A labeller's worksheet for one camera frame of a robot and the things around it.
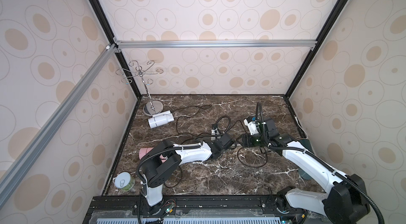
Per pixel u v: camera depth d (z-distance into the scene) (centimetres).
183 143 95
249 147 92
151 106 110
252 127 74
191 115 109
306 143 90
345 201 40
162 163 46
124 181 76
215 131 78
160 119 100
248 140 71
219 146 68
